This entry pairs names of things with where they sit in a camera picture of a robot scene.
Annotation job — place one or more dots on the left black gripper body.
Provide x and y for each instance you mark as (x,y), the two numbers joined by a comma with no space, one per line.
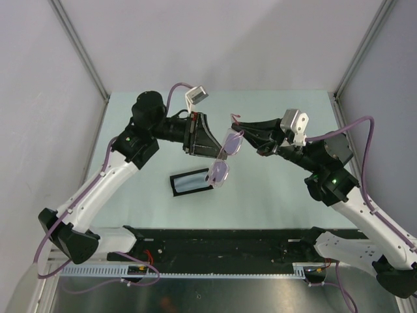
(176,130)

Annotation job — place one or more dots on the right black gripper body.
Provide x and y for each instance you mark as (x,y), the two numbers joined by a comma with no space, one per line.
(299,154)

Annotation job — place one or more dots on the pink purple sunglasses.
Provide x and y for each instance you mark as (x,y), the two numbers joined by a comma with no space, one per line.
(219,170)

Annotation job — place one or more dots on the light blue cleaning cloth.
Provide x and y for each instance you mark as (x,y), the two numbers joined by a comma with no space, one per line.
(190,182)

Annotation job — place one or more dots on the black glasses case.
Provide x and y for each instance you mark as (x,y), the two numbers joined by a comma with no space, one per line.
(172,177)

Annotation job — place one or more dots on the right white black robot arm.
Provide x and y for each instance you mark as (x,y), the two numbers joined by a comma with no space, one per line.
(390,256)

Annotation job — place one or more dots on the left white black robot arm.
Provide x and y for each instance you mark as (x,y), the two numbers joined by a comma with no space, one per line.
(69,226)

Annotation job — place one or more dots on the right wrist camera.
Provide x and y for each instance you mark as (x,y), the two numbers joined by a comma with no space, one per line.
(294,124)

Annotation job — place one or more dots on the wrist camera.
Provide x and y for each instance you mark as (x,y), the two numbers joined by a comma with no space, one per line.
(194,96)
(294,124)

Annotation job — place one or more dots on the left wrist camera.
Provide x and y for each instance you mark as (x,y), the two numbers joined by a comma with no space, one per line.
(194,96)

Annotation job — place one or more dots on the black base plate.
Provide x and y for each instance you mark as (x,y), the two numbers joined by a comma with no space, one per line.
(280,245)

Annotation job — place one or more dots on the white slotted cable duct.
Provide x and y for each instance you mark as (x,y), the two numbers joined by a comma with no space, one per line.
(141,271)

